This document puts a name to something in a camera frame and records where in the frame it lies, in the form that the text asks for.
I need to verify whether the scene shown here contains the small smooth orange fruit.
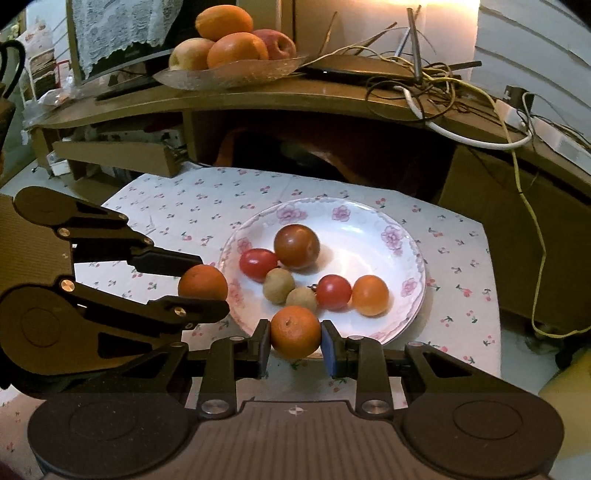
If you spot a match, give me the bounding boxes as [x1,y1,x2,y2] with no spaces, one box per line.
[352,275,390,317]

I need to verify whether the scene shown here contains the small round red tomato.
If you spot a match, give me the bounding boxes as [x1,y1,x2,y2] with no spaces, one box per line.
[315,274,352,311]

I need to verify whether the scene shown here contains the rough orange mandarin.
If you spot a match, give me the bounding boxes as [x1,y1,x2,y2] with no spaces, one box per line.
[177,265,228,301]

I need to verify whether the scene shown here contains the tan longan fruit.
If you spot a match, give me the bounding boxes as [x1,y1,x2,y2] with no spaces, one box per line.
[286,286,318,313]
[263,268,296,305]

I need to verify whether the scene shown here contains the oval red tomato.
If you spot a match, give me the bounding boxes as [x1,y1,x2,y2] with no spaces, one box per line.
[238,248,279,283]

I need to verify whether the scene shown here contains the large dark red tomato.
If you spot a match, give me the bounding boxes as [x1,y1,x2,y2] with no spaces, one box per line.
[273,224,321,270]

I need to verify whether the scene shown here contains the white floral rimmed plate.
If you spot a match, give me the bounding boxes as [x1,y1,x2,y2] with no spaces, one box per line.
[219,197,426,344]

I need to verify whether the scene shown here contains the pale yellow apple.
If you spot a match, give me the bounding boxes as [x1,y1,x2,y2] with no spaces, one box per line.
[168,38,214,71]

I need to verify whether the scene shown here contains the white lace cover cloth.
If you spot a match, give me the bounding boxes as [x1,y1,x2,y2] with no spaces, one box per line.
[66,1,182,80]

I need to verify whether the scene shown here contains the glass leaf fruit dish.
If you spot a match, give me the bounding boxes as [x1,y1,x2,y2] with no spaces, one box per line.
[153,57,307,91]

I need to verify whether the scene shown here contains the front orange in dish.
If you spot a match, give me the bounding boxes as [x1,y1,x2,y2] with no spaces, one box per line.
[207,32,270,69]

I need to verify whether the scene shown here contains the orange in dish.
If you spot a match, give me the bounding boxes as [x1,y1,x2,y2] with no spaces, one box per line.
[207,32,270,69]
[195,5,253,41]

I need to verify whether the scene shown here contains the top orange in dish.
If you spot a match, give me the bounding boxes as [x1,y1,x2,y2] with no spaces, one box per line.
[195,5,253,41]

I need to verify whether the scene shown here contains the brown wooden tv cabinet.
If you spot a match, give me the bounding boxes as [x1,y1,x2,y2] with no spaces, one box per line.
[31,76,590,333]

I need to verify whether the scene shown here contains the red apple in dish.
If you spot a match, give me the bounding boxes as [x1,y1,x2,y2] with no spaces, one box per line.
[253,29,297,60]

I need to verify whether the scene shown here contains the black flat router device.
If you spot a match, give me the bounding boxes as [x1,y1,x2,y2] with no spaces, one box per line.
[297,55,482,85]

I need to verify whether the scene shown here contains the white power strip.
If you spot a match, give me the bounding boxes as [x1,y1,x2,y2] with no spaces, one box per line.
[495,99,590,167]

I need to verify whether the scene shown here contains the white thick cable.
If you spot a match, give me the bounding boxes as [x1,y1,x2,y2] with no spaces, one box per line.
[400,85,535,152]

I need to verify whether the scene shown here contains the yellow thin cable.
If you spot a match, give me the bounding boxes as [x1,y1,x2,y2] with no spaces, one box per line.
[313,43,585,340]

